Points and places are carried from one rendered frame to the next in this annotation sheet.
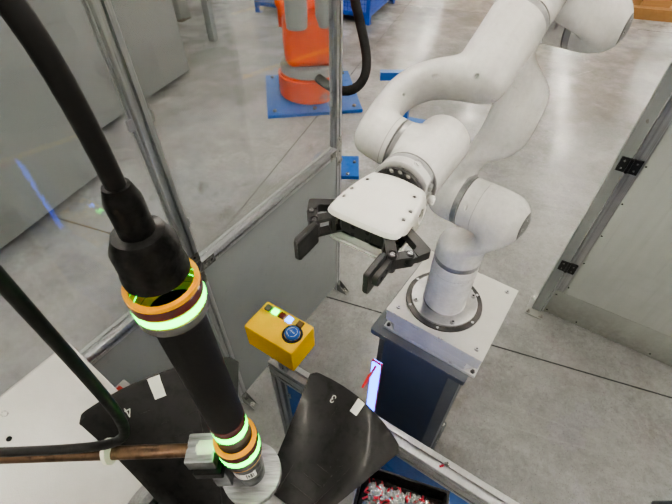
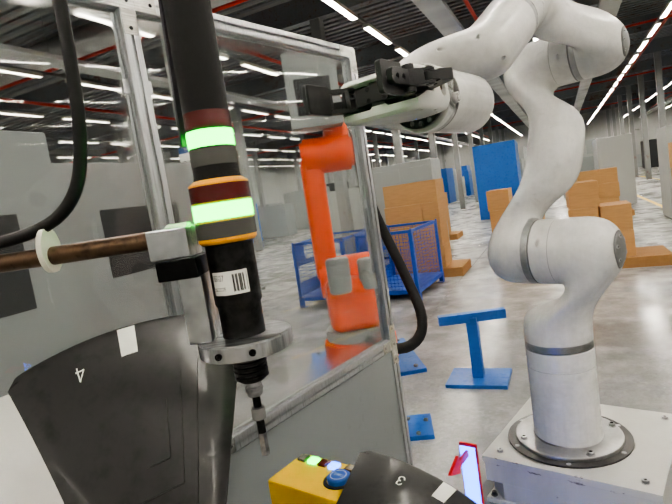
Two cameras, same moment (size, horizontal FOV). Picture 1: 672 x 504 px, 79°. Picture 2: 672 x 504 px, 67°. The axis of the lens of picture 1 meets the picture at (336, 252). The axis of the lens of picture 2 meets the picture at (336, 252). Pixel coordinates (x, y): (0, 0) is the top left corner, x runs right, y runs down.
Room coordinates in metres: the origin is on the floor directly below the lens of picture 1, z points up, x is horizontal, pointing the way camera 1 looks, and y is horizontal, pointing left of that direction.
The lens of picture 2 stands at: (-0.21, -0.01, 1.54)
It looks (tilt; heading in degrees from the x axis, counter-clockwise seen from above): 6 degrees down; 5
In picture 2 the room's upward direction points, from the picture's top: 9 degrees counter-clockwise
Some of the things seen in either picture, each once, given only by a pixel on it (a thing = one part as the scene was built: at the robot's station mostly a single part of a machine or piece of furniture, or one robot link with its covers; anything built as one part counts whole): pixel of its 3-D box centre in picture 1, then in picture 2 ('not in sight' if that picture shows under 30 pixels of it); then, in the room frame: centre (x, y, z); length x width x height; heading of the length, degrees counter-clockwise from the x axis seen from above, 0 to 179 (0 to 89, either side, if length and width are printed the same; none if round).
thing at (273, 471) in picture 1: (237, 462); (223, 287); (0.15, 0.11, 1.49); 0.09 x 0.07 x 0.10; 92
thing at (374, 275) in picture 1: (389, 270); (407, 76); (0.30, -0.06, 1.65); 0.07 x 0.03 x 0.03; 147
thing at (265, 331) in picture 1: (280, 336); (323, 501); (0.62, 0.15, 1.02); 0.16 x 0.10 x 0.11; 57
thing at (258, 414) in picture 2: not in sight; (260, 422); (0.15, 0.10, 1.38); 0.01 x 0.01 x 0.05
